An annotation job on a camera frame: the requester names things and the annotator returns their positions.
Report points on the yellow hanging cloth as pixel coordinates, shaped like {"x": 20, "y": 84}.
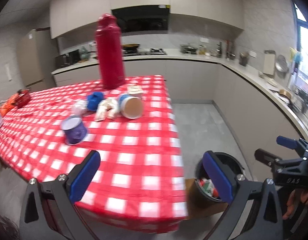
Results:
{"x": 292, "y": 53}

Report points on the dark glass bottle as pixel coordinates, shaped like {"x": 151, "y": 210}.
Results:
{"x": 219, "y": 49}

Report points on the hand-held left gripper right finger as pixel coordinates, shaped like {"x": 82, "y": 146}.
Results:
{"x": 217, "y": 177}

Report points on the yellow oil bottles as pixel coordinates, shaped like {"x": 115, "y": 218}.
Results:
{"x": 202, "y": 50}

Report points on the dark wok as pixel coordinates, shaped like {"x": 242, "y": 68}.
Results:
{"x": 131, "y": 46}

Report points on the white cloth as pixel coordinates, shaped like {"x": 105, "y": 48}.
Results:
{"x": 107, "y": 110}

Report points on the steel pan with lid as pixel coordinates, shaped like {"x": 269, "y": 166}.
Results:
{"x": 188, "y": 49}

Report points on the purple cup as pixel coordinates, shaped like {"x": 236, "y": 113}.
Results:
{"x": 74, "y": 130}

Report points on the orange crumpled wrapper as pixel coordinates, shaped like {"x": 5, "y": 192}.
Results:
{"x": 8, "y": 104}

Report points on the red thermos flask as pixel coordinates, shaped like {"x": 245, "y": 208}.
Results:
{"x": 110, "y": 52}

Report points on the black plastic bucket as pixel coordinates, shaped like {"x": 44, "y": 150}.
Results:
{"x": 200, "y": 180}

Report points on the green white carton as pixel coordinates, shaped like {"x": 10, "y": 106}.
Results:
{"x": 206, "y": 186}

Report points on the black gas stove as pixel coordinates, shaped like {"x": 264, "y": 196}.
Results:
{"x": 156, "y": 52}

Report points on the red white card box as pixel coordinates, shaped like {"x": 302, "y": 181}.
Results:
{"x": 135, "y": 91}

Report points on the clear plastic bag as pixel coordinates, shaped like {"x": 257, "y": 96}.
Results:
{"x": 79, "y": 107}

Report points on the white plates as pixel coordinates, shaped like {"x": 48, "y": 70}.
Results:
{"x": 270, "y": 80}

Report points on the steel colander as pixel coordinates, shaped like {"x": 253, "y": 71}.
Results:
{"x": 281, "y": 63}

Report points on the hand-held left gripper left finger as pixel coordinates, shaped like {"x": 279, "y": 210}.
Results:
{"x": 85, "y": 177}

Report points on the beige refrigerator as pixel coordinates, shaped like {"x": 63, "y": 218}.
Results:
{"x": 34, "y": 60}

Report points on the dark utensil holder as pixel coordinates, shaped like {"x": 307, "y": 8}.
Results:
{"x": 243, "y": 59}

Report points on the teal hanging cloth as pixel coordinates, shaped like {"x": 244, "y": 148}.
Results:
{"x": 297, "y": 57}

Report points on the white cutting board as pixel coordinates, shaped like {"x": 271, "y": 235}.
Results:
{"x": 269, "y": 62}

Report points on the round wooden bowl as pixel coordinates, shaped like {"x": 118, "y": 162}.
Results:
{"x": 285, "y": 94}

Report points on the beige kitchen counter cabinets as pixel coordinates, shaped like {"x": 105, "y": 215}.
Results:
{"x": 193, "y": 80}

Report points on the knife rack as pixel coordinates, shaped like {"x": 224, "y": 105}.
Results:
{"x": 230, "y": 51}

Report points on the kitchen window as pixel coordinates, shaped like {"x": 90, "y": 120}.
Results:
{"x": 306, "y": 50}

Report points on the small red basket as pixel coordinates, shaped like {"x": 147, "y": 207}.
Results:
{"x": 23, "y": 98}

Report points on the white wall socket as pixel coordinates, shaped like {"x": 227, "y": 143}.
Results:
{"x": 205, "y": 40}
{"x": 252, "y": 53}

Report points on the black microwave oven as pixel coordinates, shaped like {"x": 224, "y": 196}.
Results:
{"x": 66, "y": 58}

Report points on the black range hood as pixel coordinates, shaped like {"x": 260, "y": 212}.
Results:
{"x": 141, "y": 18}

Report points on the white wall switch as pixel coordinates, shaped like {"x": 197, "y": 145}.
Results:
{"x": 8, "y": 72}

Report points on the person's right hand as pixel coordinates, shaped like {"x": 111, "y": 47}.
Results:
{"x": 292, "y": 201}

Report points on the red checkered tablecloth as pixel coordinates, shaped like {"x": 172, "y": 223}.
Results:
{"x": 134, "y": 160}

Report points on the blue white paper cup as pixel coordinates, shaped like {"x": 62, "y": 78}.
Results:
{"x": 131, "y": 106}

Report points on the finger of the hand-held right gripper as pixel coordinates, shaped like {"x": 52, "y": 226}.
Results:
{"x": 286, "y": 140}
{"x": 265, "y": 156}

